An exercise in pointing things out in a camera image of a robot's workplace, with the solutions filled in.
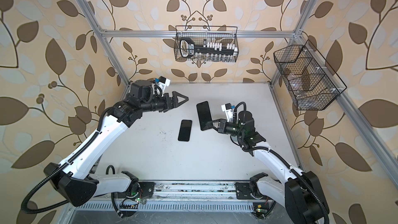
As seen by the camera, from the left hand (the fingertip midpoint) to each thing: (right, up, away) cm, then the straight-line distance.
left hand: (181, 99), depth 67 cm
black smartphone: (-2, -20, +29) cm, 35 cm away
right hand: (+12, -12, +8) cm, 19 cm away
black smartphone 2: (+10, -8, +9) cm, 16 cm away
